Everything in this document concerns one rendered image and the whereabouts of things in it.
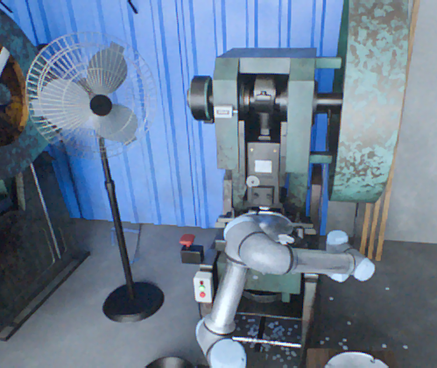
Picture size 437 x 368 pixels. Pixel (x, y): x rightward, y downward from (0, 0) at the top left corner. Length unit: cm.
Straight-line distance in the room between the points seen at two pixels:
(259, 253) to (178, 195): 216
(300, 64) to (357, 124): 41
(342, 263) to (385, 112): 50
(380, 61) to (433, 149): 182
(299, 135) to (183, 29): 153
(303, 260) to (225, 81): 78
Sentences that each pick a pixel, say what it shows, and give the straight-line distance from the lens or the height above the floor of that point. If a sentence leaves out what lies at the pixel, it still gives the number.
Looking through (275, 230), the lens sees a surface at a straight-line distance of 182.
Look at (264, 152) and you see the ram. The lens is 173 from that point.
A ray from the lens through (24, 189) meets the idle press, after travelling 278.
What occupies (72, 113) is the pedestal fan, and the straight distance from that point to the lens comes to 204.
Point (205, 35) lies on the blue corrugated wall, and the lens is 293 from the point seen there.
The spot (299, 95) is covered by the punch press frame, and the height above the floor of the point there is 138.
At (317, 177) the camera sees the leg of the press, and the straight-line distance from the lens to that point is 217.
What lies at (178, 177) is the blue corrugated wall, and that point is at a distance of 324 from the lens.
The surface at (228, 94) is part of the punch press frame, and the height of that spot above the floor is 138.
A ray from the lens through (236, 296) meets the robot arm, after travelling 138.
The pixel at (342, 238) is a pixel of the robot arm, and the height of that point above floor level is 94.
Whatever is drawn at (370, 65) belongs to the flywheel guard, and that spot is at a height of 152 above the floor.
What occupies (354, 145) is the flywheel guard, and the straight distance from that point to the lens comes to 137.
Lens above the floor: 170
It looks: 30 degrees down
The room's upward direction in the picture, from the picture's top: 1 degrees counter-clockwise
